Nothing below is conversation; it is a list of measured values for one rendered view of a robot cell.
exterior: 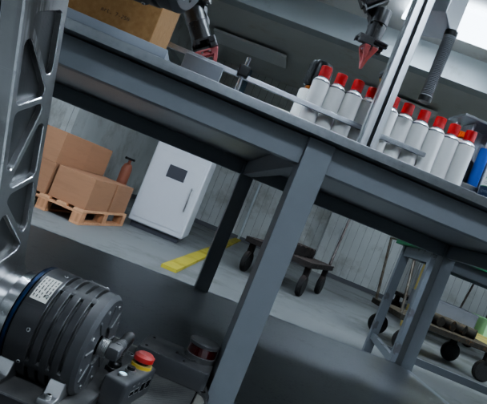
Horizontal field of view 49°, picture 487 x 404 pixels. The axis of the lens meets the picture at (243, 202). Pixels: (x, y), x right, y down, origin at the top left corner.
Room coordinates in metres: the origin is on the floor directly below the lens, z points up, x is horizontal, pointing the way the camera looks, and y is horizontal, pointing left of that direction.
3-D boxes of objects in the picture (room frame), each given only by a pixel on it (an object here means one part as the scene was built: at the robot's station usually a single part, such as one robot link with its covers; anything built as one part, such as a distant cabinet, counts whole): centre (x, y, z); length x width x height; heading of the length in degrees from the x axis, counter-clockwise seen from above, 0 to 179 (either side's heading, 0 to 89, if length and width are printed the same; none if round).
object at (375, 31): (1.75, -0.19, 1.30); 0.10 x 0.07 x 0.07; 97
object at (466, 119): (1.70, -0.59, 1.14); 0.14 x 0.11 x 0.01; 96
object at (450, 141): (1.60, -0.50, 0.98); 0.05 x 0.05 x 0.20
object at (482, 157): (1.66, -0.63, 0.98); 0.03 x 0.03 x 0.17
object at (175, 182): (5.91, 0.75, 0.69); 0.70 x 0.64 x 1.38; 177
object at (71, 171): (4.77, 1.42, 0.32); 1.10 x 0.78 x 0.65; 168
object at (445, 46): (1.48, -0.36, 1.18); 0.04 x 0.04 x 0.21
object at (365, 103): (1.57, -0.23, 0.98); 0.05 x 0.05 x 0.20
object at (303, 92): (1.83, -0.08, 1.03); 0.09 x 0.09 x 0.30
